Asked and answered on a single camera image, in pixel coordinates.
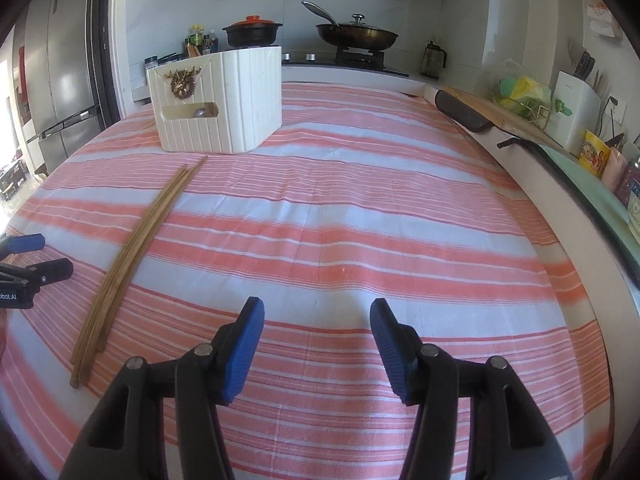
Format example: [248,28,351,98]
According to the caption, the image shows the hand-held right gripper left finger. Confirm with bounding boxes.
[59,296,266,480]

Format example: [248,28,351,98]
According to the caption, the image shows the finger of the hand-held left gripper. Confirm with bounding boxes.
[0,258,74,287]
[0,233,46,257]

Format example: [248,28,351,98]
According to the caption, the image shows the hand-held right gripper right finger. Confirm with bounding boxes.
[369,298,576,480]

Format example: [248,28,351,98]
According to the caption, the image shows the cream utensil box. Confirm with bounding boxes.
[146,45,283,155]

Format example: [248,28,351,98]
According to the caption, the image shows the pink striped tablecloth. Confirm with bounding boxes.
[0,80,613,480]

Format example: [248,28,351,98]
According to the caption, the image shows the red hanging cloth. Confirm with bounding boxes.
[17,45,27,107]

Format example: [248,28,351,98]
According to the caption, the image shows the grey refrigerator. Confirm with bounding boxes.
[12,0,103,171]

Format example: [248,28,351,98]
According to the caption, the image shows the row of spice jars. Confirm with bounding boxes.
[144,51,188,72]

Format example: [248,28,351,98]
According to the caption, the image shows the black pad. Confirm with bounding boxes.
[435,89,489,133]

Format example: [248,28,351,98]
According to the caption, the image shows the green cutting board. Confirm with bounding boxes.
[540,145,640,281]

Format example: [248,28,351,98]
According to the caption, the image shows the wooden cutting board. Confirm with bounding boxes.
[442,86,576,158]

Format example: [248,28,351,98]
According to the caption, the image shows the cluster of sauce bottles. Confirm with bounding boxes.
[184,24,219,57]

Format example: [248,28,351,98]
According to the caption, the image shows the yellow cup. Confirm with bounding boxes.
[579,130,612,178]

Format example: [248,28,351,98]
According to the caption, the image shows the pink cup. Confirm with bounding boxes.
[601,149,629,193]

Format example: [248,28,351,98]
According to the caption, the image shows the glass bottle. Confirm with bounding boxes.
[614,157,640,211]

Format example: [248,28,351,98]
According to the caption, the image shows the yellow green plastic bag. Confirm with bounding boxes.
[492,59,571,121]

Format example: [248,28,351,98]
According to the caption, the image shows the glass pitcher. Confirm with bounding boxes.
[422,39,447,80]

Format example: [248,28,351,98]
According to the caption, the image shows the black gas stove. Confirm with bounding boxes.
[281,46,411,78]

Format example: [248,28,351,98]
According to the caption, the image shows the white knife block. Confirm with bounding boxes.
[544,70,602,146]

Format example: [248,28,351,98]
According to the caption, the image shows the black clay pot red lid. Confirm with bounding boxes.
[221,15,284,48]

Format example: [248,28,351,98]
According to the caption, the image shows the wok with glass lid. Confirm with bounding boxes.
[301,0,400,51]

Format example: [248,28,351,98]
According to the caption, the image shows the wall socket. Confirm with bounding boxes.
[606,96,627,126]

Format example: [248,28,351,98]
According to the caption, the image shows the hanging wall calendar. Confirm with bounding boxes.
[587,2,618,38]

